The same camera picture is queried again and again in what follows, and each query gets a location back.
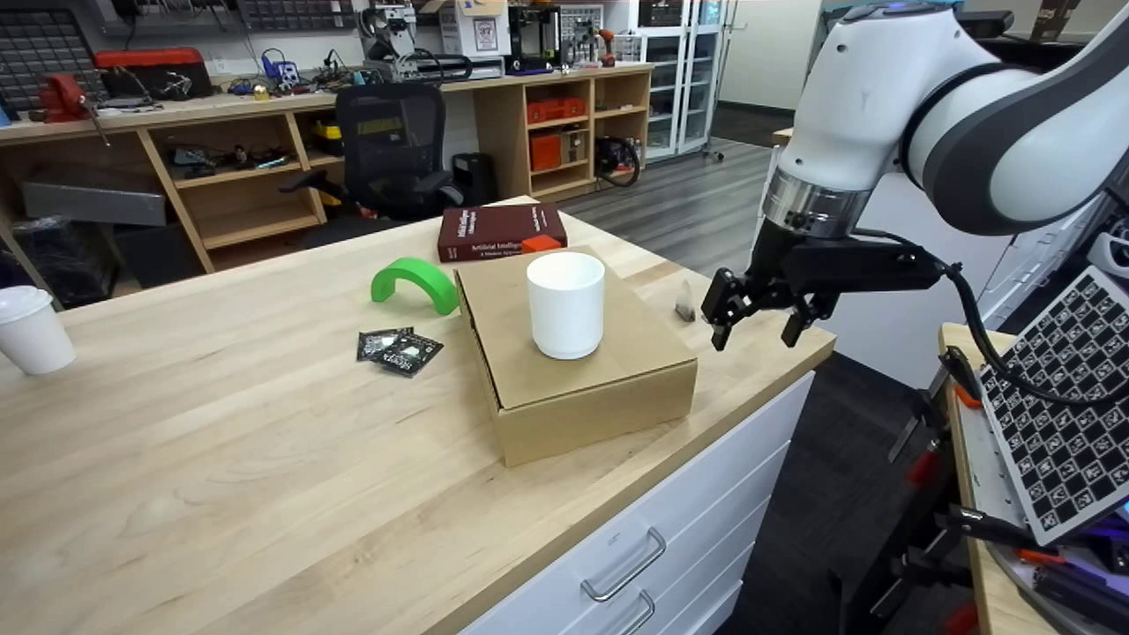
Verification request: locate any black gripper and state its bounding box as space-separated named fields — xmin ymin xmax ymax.
xmin=701 ymin=221 xmax=943 ymax=349

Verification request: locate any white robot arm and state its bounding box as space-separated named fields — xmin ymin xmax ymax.
xmin=701 ymin=0 xmax=1129 ymax=337

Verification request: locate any white ceramic mug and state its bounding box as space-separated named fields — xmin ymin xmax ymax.
xmin=527 ymin=251 xmax=608 ymax=358

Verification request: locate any black teabag packet front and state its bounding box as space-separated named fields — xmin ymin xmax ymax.
xmin=377 ymin=334 xmax=440 ymax=378

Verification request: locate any black teabag packet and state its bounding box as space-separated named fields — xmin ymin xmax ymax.
xmin=377 ymin=334 xmax=440 ymax=378
xmin=355 ymin=329 xmax=413 ymax=358

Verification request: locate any black teabag packet back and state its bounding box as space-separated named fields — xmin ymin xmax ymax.
xmin=355 ymin=329 xmax=413 ymax=358

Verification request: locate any small grey object on table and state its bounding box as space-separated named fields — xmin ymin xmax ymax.
xmin=675 ymin=302 xmax=695 ymax=323

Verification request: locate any brown cardboard box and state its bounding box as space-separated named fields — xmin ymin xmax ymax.
xmin=454 ymin=255 xmax=698 ymax=465

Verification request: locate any white drawer cabinet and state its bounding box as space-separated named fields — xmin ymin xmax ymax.
xmin=463 ymin=375 xmax=815 ymax=635

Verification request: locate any dark red hardcover book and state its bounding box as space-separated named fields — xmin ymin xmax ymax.
xmin=437 ymin=203 xmax=568 ymax=259

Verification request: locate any green curved plastic arch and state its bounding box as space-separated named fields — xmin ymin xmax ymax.
xmin=367 ymin=257 xmax=460 ymax=312

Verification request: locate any checkerboard calibration board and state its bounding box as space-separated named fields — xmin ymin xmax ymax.
xmin=980 ymin=267 xmax=1129 ymax=542

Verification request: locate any black office chair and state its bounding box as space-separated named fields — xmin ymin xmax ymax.
xmin=283 ymin=81 xmax=467 ymax=221

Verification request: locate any wooden workbench with shelves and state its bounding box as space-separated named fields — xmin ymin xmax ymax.
xmin=0 ymin=64 xmax=654 ymax=272

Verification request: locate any red black toolbox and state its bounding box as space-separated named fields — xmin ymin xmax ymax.
xmin=96 ymin=47 xmax=213 ymax=98

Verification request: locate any white paper cup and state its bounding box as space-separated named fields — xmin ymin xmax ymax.
xmin=0 ymin=284 xmax=75 ymax=375

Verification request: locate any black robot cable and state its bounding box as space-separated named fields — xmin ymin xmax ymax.
xmin=937 ymin=257 xmax=1129 ymax=412

